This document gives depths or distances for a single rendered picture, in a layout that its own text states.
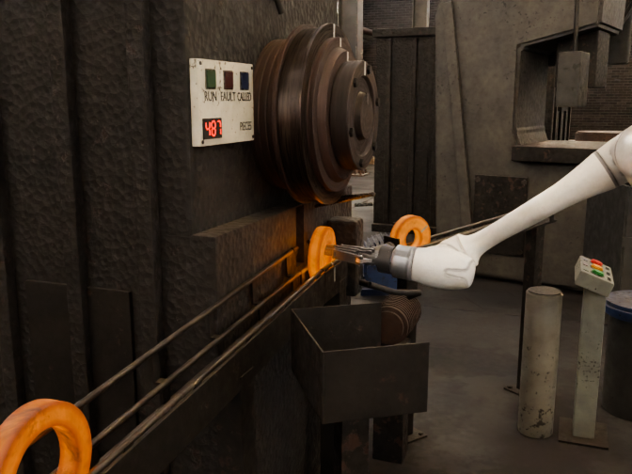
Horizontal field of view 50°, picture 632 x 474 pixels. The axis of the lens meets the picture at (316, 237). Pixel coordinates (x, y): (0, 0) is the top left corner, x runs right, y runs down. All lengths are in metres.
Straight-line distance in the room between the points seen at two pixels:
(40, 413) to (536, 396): 1.86
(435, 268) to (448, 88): 2.90
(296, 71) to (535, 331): 1.27
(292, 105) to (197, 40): 0.28
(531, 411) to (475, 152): 2.31
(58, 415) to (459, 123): 3.78
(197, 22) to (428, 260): 0.80
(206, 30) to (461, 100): 3.13
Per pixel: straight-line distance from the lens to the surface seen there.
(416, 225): 2.26
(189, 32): 1.47
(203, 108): 1.47
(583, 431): 2.61
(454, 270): 1.75
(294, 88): 1.63
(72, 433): 1.03
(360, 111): 1.74
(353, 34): 10.77
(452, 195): 4.57
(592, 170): 1.72
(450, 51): 4.53
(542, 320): 2.42
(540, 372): 2.48
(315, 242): 1.81
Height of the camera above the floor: 1.15
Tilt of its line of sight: 11 degrees down
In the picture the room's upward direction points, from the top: straight up
